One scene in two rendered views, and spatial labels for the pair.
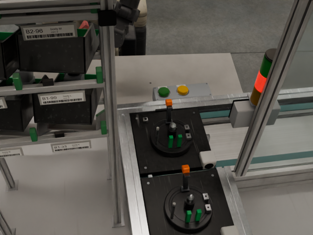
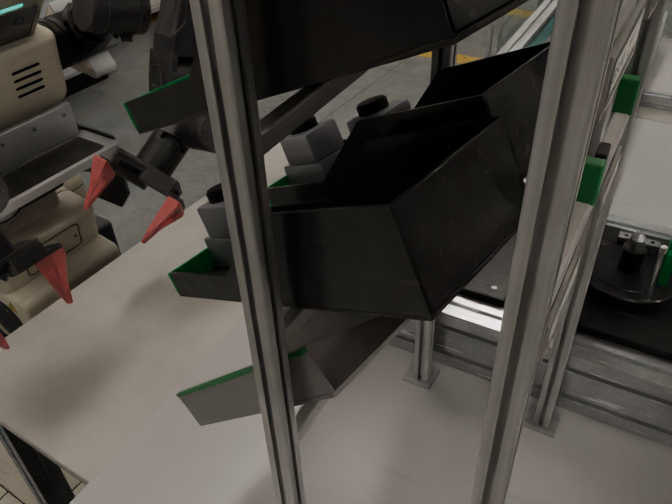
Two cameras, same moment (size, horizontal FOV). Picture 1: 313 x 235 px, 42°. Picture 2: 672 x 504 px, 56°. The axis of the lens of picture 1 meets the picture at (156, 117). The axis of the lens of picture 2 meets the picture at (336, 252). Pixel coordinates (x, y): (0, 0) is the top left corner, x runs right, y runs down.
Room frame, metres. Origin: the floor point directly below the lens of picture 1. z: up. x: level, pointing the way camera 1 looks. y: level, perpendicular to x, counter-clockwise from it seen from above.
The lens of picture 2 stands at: (0.39, 0.64, 1.56)
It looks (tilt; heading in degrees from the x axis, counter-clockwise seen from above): 38 degrees down; 313
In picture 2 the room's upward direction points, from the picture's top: 3 degrees counter-clockwise
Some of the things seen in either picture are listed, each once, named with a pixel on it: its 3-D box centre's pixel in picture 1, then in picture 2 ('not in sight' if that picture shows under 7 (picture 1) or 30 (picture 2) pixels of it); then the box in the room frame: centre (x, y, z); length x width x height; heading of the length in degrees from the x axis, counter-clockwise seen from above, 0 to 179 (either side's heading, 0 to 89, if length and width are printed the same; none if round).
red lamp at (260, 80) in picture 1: (267, 79); not in sight; (0.73, -0.26, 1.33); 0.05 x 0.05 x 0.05
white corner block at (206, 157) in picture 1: (207, 160); not in sight; (0.73, -0.17, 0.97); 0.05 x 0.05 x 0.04; 13
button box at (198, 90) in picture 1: (181, 96); not in sight; (1.03, -0.09, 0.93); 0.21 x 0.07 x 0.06; 103
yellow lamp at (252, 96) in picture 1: (261, 93); not in sight; (0.73, -0.26, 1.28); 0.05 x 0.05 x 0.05
